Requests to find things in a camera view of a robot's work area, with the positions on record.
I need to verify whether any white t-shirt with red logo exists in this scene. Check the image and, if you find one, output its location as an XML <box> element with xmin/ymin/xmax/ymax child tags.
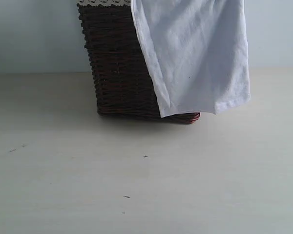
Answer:
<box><xmin>130</xmin><ymin>0</ymin><xmax>251</xmax><ymax>117</ymax></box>

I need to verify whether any dark brown wicker basket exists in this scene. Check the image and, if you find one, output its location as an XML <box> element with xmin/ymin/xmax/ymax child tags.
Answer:
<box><xmin>77</xmin><ymin>4</ymin><xmax>200</xmax><ymax>124</ymax></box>

